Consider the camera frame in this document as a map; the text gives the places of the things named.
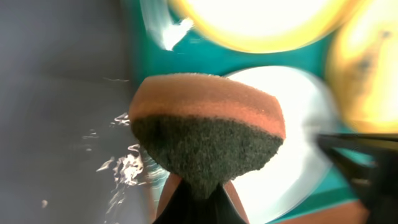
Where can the small yellow plate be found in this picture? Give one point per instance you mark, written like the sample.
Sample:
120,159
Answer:
265,26

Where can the black water basin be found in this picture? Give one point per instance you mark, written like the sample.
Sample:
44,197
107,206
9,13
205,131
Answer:
64,89

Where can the teal plastic tray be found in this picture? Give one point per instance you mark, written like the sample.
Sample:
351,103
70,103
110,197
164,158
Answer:
195,54

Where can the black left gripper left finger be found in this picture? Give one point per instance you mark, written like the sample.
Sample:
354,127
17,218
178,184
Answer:
183,208

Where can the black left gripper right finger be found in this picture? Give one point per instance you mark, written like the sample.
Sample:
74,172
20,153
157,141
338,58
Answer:
375,184

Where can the white light-blue plate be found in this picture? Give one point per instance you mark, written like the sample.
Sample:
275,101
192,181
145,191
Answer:
298,167

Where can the large yellow plate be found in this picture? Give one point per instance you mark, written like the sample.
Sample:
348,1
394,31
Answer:
361,69

